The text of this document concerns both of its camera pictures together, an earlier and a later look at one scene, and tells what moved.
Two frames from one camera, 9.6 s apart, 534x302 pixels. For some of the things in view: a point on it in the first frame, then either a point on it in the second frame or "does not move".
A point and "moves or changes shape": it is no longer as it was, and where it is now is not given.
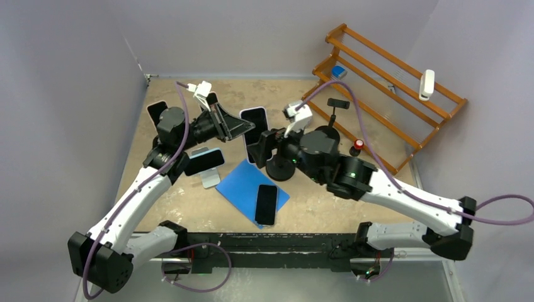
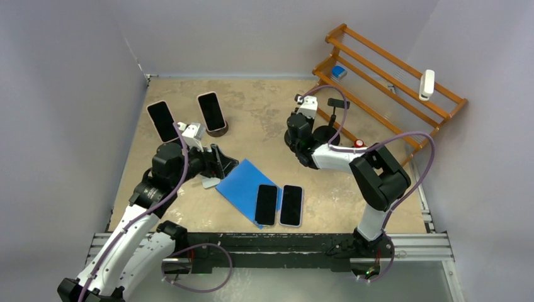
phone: (258, 116) to (291, 209)
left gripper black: (226, 127) to (215, 164)
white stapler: (427, 85) does not move
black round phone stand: (330, 129) does not move
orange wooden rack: (380, 105) does not move
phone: (266, 206) does not move
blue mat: (240, 189) does not move
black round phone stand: (279, 168) moves or changes shape
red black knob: (355, 150) does not move
